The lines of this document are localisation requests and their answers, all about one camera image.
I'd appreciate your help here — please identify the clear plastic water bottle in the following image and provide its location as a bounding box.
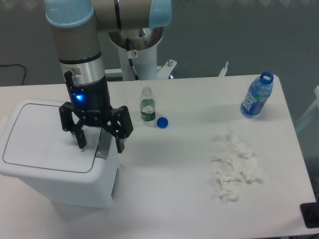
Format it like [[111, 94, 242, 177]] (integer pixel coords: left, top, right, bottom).
[[139, 87, 156, 126]]

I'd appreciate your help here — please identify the black cable on floor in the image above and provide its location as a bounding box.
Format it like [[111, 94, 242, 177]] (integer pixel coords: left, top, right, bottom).
[[0, 64, 27, 87]]

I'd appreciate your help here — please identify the blue bottle cap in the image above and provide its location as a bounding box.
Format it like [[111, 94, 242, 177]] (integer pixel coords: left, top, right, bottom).
[[157, 117, 168, 129]]

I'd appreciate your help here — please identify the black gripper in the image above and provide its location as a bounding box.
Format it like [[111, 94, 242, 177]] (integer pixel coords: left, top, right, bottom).
[[59, 71, 134, 153]]

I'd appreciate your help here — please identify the white plastic trash can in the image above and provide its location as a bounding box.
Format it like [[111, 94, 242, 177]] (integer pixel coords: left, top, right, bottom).
[[0, 98, 120, 209]]

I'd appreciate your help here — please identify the crumpled white tissue paper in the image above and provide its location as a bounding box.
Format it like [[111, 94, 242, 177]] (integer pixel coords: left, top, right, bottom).
[[211, 132, 263, 203]]

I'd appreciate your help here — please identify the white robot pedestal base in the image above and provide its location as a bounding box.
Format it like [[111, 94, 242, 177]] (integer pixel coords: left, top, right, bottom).
[[109, 27, 177, 81]]

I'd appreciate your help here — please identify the white trash can lid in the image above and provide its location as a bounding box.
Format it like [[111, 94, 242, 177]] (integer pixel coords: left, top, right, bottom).
[[0, 99, 100, 173]]

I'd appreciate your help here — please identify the black device at edge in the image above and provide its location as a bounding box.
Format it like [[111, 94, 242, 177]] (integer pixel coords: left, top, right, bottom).
[[300, 202, 319, 229]]

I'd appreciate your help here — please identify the blue plastic drink bottle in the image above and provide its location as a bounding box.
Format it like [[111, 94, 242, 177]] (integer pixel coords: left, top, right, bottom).
[[240, 71, 274, 118]]

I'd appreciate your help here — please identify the white frame at right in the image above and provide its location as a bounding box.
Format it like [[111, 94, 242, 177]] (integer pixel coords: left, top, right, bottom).
[[295, 86, 319, 135]]

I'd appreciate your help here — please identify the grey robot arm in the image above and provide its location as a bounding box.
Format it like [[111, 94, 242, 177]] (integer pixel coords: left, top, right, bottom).
[[44, 0, 172, 152]]

